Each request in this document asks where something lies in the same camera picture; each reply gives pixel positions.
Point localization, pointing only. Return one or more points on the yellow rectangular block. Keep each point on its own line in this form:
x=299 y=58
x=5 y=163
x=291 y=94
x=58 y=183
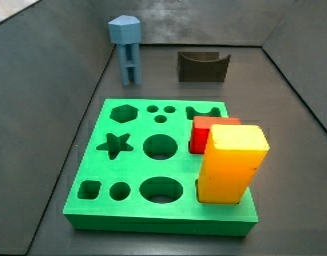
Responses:
x=236 y=150

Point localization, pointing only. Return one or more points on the dark curved holder block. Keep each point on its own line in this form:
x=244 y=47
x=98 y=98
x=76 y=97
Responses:
x=203 y=67

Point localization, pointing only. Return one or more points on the green shape sorter board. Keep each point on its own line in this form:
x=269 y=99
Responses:
x=136 y=184

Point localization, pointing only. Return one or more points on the red block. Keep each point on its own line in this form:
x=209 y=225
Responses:
x=201 y=129

